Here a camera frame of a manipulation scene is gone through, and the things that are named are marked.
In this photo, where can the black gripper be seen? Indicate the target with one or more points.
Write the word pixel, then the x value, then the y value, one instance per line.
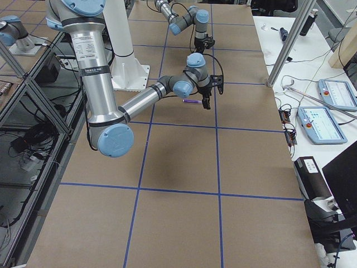
pixel 204 91
pixel 199 43

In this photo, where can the aluminium frame post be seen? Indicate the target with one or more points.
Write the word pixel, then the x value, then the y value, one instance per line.
pixel 290 41

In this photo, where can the far blue teach pendant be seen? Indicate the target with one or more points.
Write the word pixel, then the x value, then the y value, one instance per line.
pixel 337 93

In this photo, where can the black water bottle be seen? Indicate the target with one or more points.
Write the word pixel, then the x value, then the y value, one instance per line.
pixel 309 22

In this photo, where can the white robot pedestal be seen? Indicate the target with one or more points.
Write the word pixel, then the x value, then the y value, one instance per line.
pixel 126 71

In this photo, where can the purple marker pen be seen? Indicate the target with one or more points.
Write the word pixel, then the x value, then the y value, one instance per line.
pixel 192 101

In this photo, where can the black monitor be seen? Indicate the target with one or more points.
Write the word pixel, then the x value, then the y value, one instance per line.
pixel 340 174

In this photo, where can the black box with label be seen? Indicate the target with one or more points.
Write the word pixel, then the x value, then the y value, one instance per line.
pixel 310 179

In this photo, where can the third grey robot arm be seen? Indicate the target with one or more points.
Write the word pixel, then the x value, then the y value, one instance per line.
pixel 15 36

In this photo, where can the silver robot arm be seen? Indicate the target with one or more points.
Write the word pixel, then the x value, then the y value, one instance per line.
pixel 199 18
pixel 108 128

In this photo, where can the near blue teach pendant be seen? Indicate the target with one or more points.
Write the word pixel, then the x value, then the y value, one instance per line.
pixel 320 126

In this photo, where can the blue teach pendant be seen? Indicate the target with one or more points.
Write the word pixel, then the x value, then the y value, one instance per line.
pixel 337 93
pixel 320 126

